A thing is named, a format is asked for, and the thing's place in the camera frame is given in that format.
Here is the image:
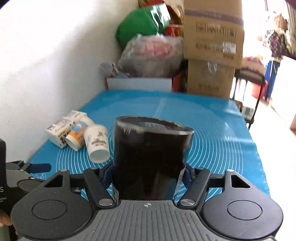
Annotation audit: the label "black cylindrical cup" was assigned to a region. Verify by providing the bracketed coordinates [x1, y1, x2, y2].
[111, 116, 195, 202]

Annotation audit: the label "white printed paper cup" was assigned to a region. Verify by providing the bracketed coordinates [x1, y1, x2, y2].
[84, 125, 110, 163]

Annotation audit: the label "white printed carton box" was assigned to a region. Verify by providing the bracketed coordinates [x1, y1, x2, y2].
[45, 110, 94, 149]

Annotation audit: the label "blue silicone baking mat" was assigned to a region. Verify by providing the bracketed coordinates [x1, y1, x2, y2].
[31, 90, 269, 202]

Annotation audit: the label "lower cardboard box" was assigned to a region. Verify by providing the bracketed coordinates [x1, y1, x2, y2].
[187, 60, 235, 99]

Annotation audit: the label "cardboard box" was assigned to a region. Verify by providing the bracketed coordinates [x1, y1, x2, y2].
[184, 0, 244, 69]
[187, 60, 235, 99]

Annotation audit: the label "white flat board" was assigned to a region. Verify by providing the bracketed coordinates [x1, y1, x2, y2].
[106, 78, 172, 92]

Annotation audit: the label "red plastic bucket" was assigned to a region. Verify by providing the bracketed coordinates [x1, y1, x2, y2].
[251, 82, 268, 98]

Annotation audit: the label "black wheeled utility cart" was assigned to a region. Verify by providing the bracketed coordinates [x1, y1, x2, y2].
[231, 68, 266, 129]

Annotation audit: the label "blue plastic barrel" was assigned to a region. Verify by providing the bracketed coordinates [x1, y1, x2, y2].
[264, 60, 280, 100]

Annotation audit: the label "clear plastic bag red contents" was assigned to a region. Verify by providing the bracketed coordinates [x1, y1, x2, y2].
[118, 34, 184, 78]

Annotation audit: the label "upper cardboard box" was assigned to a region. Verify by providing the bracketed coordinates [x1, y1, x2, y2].
[184, 0, 244, 69]

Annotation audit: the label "purple floral bag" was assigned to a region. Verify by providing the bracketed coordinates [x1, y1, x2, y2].
[268, 14, 296, 63]

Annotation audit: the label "green plastic bag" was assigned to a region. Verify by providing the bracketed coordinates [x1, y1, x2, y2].
[115, 3, 171, 49]

